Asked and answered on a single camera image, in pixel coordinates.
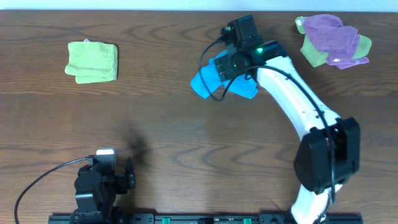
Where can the folded green cloth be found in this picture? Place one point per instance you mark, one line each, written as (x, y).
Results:
(92, 62)

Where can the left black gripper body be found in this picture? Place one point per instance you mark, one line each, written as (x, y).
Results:
(125, 180)

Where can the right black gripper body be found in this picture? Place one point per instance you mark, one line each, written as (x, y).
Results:
(228, 66)

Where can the green crumpled cloth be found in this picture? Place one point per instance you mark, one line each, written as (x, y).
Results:
(314, 54)

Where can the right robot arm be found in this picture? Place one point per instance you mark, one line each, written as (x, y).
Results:
(329, 149)

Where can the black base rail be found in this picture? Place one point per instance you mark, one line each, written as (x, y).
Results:
(262, 218)

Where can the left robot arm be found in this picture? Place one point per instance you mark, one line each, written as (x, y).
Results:
(97, 186)

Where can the blue microfiber cloth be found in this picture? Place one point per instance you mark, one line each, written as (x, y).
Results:
(207, 81)

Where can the purple crumpled cloth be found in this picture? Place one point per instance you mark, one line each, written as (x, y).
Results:
(332, 37)

